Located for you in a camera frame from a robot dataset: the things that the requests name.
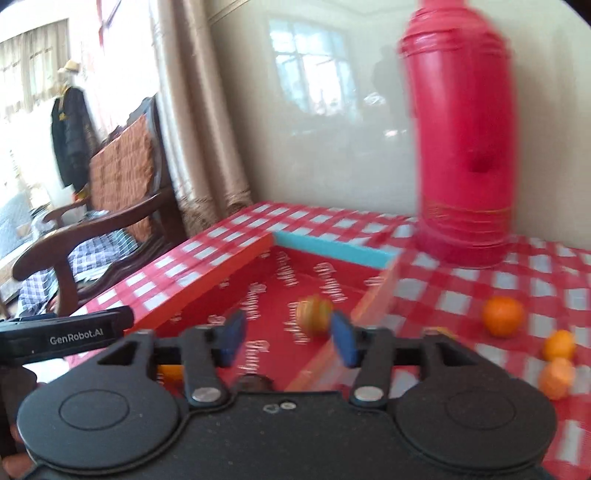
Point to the blue plaid cloth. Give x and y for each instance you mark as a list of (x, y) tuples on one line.
[(92, 251)]

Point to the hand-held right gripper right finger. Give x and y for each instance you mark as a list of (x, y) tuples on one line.
[(344, 339)]

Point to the peeled tangerine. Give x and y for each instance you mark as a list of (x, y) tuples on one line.
[(556, 378)]

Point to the dark hanging coat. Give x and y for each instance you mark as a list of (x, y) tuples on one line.
[(69, 134)]

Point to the red thermos flask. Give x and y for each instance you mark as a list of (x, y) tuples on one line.
[(457, 138)]

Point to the half peeled orange fruit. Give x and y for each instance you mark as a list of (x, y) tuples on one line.
[(314, 316)]

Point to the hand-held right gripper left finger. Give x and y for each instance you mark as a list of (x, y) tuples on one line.
[(233, 339)]

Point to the red checkered tablecloth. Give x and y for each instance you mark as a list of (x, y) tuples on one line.
[(461, 288)]

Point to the dark purple fruit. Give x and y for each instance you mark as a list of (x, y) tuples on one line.
[(253, 383)]

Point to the orange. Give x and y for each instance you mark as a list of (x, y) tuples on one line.
[(170, 373), (503, 316), (558, 345)]

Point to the person's left hand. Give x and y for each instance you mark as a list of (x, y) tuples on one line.
[(10, 436)]

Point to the wooden armchair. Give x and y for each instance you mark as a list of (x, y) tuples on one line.
[(124, 157)]

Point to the straw hat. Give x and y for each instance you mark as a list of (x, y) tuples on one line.
[(69, 67)]

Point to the colourful cardboard box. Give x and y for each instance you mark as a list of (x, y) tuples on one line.
[(295, 277)]

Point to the beige curtain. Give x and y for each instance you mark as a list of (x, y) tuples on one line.
[(198, 115)]

